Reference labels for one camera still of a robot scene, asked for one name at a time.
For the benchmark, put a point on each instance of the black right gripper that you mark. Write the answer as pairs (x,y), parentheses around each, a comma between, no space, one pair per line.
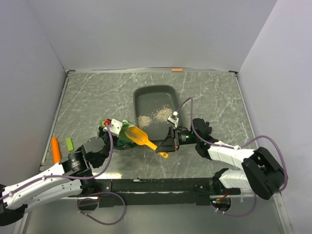
(167,145)

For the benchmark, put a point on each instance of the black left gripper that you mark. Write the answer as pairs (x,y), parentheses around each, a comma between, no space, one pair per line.
(101,131)

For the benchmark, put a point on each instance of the green litter bag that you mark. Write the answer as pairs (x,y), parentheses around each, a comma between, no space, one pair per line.
(122,142)

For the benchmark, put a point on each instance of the yellow plastic scoop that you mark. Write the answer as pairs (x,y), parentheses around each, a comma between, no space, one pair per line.
(139,137)

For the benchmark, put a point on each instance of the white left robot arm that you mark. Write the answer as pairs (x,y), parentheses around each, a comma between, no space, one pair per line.
(70,176)

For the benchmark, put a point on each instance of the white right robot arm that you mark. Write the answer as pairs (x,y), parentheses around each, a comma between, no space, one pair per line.
(255,169)

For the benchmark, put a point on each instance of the beige litter granules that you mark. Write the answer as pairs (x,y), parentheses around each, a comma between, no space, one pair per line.
(158,116)

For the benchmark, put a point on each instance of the grey litter tray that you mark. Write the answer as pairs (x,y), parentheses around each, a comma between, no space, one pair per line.
(147,99)

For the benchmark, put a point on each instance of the green plastic block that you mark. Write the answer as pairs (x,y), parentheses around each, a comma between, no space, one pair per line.
(69,144)

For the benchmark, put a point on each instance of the orange toy carrot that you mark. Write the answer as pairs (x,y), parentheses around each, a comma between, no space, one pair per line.
(55,150)

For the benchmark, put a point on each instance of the orange tape piece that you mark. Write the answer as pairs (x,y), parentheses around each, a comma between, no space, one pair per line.
(177,70)

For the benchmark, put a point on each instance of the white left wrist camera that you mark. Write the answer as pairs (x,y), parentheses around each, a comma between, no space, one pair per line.
(115,126)

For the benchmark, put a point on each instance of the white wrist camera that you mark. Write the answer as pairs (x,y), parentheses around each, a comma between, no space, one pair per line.
(173,119)
(115,126)

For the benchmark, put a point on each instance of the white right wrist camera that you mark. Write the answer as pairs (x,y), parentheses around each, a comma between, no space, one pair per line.
(173,119)

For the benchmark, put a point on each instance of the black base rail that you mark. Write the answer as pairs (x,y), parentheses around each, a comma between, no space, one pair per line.
(162,191)

